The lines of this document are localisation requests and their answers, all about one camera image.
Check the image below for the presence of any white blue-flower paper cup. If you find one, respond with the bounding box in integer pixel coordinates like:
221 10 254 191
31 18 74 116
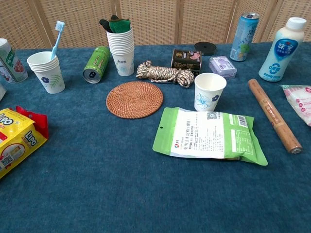
194 72 227 112

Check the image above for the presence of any round woven rattan coaster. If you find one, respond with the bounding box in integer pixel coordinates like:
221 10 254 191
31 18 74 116
106 81 164 119

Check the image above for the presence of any green white food pouch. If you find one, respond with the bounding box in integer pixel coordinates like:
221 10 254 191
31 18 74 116
152 107 269 166

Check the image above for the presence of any black printed box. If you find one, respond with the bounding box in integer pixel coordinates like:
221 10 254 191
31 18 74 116
171 48 202 76

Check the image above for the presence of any tall stack of paper cups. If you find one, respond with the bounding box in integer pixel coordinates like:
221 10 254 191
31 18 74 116
106 26 135 77

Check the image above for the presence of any green energy drink can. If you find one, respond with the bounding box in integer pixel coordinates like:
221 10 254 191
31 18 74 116
83 46 111 84

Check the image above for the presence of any blue tablecloth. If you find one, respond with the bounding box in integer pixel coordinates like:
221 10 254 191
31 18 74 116
0 41 311 233

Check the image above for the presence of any purple clear soap box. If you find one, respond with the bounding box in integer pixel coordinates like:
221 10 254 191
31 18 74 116
209 56 238 80

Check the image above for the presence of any black round disc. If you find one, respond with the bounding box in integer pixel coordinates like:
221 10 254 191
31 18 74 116
194 41 217 57

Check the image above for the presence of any rattan folding screen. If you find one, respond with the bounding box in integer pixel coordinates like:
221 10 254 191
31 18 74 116
0 0 311 50

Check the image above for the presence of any green scouring cloth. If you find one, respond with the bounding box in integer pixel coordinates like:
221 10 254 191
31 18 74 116
108 15 131 33

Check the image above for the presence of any short stack of paper cups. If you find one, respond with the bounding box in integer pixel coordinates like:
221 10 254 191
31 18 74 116
27 51 66 94

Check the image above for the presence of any wooden rolling pin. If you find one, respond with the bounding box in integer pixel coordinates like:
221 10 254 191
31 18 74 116
247 78 303 154

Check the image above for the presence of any tall light blue drink can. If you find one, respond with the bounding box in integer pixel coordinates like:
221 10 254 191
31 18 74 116
229 12 260 62

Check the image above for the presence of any light blue toothbrush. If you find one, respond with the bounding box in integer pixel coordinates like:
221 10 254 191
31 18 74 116
50 20 66 60

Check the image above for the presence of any yellow Lipo biscuit bag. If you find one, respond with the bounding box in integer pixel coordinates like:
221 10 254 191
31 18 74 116
0 105 49 180

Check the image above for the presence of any white yogurt drink bottle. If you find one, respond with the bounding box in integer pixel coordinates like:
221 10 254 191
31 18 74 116
258 17 308 83

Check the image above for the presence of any pink white plastic bag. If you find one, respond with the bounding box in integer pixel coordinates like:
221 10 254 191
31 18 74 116
280 84 311 127

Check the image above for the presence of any beige braided rope bundle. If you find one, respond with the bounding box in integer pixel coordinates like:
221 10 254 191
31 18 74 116
136 61 195 88

